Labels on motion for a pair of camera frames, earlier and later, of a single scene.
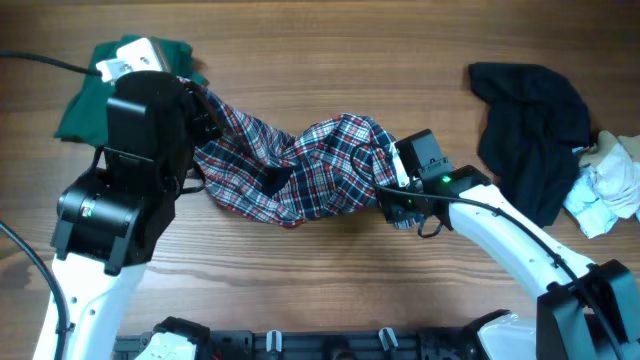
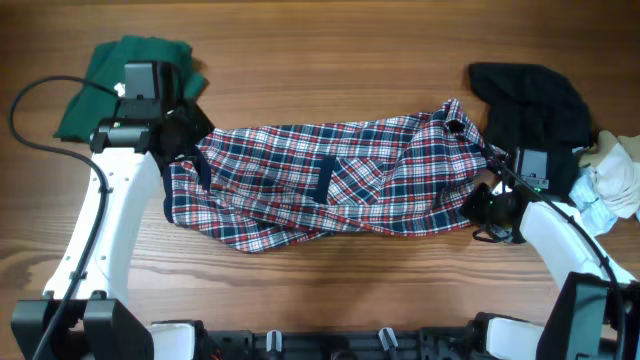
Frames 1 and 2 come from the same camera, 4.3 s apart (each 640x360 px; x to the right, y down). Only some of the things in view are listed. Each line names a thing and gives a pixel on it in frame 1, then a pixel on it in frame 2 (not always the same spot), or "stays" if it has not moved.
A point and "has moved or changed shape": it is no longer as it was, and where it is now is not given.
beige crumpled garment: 606,140 stays
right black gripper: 394,208 → 471,207
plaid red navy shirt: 336,164 has moved or changed shape
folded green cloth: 85,119 stays
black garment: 534,124 stays
